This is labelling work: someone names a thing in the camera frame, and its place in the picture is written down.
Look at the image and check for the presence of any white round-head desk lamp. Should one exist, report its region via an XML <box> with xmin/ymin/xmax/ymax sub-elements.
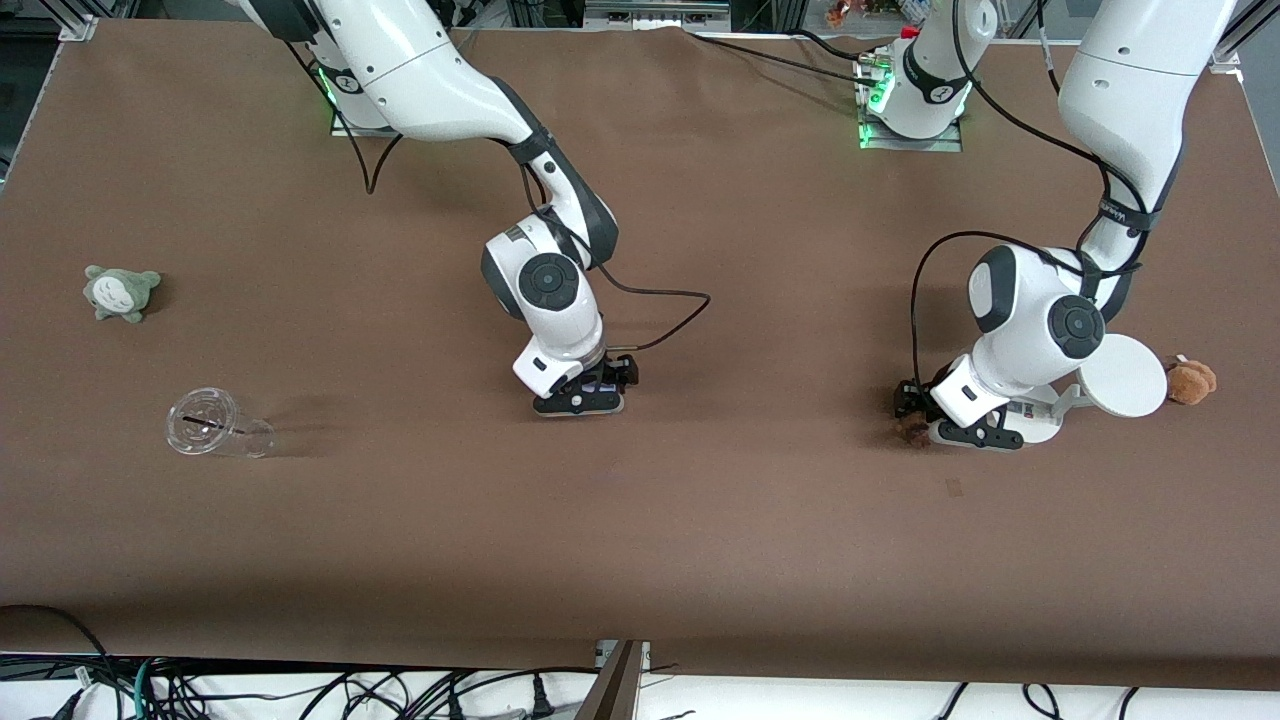
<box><xmin>1000</xmin><ymin>333</ymin><xmax>1169</xmax><ymax>447</ymax></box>

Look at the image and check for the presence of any silver metal box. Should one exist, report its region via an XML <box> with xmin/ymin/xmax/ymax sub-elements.
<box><xmin>583</xmin><ymin>0</ymin><xmax>732</xmax><ymax>31</ymax></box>

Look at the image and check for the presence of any clear plastic cup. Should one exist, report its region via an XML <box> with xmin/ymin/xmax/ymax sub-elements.
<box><xmin>165</xmin><ymin>387</ymin><xmax>275</xmax><ymax>460</ymax></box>

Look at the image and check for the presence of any grey plush toy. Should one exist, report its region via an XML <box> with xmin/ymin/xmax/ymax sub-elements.
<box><xmin>83</xmin><ymin>265</ymin><xmax>162</xmax><ymax>324</ymax></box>

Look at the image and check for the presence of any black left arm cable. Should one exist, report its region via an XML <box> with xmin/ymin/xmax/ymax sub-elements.
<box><xmin>908</xmin><ymin>0</ymin><xmax>1151</xmax><ymax>391</ymax></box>

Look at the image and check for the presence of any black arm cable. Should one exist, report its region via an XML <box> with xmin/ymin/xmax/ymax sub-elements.
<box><xmin>285</xmin><ymin>40</ymin><xmax>713</xmax><ymax>353</ymax></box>
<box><xmin>908</xmin><ymin>0</ymin><xmax>1151</xmax><ymax>391</ymax></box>

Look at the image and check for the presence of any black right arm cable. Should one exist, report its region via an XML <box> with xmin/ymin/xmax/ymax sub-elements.
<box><xmin>285</xmin><ymin>40</ymin><xmax>713</xmax><ymax>353</ymax></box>

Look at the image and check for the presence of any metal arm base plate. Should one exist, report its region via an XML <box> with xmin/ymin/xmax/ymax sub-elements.
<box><xmin>857</xmin><ymin>52</ymin><xmax>964</xmax><ymax>154</ymax></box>
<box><xmin>330</xmin><ymin>70</ymin><xmax>396</xmax><ymax>139</ymax></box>

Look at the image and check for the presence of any brown plush keychain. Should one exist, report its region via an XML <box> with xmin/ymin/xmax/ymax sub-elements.
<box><xmin>1166</xmin><ymin>354</ymin><xmax>1219</xmax><ymax>407</ymax></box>

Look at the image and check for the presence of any metal frame post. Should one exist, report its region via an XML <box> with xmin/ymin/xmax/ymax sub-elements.
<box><xmin>573</xmin><ymin>640</ymin><xmax>652</xmax><ymax>720</ymax></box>

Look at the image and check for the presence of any black cable on tabletop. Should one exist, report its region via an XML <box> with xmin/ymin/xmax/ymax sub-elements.
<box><xmin>690</xmin><ymin>33</ymin><xmax>871</xmax><ymax>76</ymax></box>

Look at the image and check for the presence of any aluminium frame corner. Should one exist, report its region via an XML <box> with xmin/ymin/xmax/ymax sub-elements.
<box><xmin>1203</xmin><ymin>0</ymin><xmax>1280</xmax><ymax>73</ymax></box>

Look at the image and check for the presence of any black looped floor cable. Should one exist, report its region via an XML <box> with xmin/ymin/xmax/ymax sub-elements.
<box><xmin>0</xmin><ymin>604</ymin><xmax>121</xmax><ymax>720</ymax></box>

